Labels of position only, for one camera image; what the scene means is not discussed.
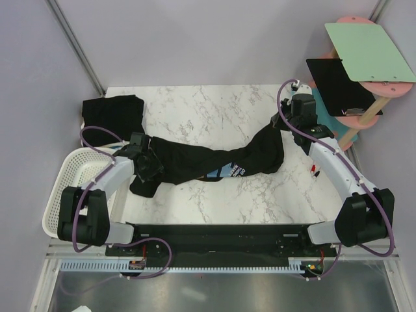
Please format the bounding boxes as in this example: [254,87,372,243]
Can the black printed t shirt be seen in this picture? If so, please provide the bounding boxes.
[129,123,284,198]

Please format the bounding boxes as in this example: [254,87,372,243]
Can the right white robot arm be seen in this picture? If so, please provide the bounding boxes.
[272,113,395,257]

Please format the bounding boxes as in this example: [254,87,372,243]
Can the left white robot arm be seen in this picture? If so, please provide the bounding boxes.
[57,144,163,255]

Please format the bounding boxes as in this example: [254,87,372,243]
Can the folded black t shirt stack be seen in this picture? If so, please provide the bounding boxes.
[82,95,145,141]

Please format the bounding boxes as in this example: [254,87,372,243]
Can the teal mat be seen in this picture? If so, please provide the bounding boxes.
[291,86,358,144]

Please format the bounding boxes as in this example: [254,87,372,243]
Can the black clipboard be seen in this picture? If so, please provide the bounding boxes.
[306,58,375,117]

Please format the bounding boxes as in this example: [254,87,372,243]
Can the white perforated laundry basket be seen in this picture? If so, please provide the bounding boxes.
[42,148,115,238]

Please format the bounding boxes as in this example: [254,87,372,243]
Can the pink wooden shelf stand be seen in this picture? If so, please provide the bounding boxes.
[306,16,415,150]

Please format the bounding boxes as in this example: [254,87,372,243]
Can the green clipboard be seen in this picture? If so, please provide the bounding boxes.
[325,23,415,83]

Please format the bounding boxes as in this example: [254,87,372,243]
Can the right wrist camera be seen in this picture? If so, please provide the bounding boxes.
[291,94,316,116]

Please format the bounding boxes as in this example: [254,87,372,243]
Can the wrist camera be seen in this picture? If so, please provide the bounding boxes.
[129,132,151,150]
[291,94,316,116]

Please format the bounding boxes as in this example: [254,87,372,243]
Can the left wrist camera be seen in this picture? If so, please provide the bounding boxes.
[129,132,151,150]

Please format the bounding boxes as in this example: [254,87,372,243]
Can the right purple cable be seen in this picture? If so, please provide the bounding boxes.
[276,79,396,282]

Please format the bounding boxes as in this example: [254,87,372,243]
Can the purple cable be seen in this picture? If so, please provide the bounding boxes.
[276,79,396,282]
[60,125,172,295]

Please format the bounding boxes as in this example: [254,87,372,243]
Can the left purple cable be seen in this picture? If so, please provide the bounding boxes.
[60,125,172,295]

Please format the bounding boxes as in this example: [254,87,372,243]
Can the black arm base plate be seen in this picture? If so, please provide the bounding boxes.
[132,224,336,259]

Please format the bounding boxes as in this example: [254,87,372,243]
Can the light blue cable duct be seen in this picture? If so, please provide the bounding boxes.
[60,259,318,274]

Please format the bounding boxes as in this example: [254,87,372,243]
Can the aluminium frame rail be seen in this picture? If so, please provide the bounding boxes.
[45,0,106,97]

